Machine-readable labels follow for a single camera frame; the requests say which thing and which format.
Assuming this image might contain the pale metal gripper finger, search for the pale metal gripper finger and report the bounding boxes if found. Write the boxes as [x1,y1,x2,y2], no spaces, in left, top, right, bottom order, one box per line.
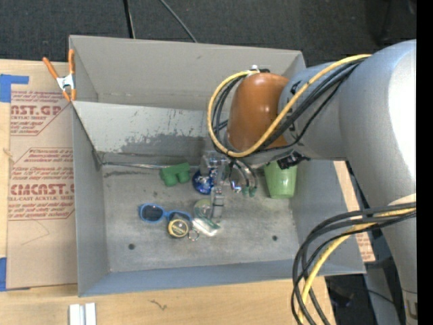
[210,188,219,221]
[216,187,226,224]

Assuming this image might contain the dark blue round object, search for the dark blue round object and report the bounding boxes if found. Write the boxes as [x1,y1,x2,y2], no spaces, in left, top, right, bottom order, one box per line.
[191,168,215,196]

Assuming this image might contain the black and yellow tape measure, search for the black and yellow tape measure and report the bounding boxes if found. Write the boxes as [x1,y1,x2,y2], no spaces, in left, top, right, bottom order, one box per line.
[166,218,190,240]

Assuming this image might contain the green toy block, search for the green toy block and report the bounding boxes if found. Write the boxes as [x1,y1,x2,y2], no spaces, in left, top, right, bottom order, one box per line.
[160,162,191,187]

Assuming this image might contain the blue sunglasses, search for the blue sunglasses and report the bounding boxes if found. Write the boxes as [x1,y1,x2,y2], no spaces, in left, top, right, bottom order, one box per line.
[138,202,193,224]

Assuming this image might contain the green plastic cup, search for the green plastic cup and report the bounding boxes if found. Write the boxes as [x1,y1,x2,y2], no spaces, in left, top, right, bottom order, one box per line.
[263,162,298,200]

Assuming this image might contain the grey metal bin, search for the grey metal bin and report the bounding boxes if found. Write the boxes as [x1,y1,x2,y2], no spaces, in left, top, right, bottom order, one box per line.
[68,35,368,298]

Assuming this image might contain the brown cardboard board red print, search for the brown cardboard board red print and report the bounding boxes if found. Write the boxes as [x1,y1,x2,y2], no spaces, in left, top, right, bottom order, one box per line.
[0,58,377,291]

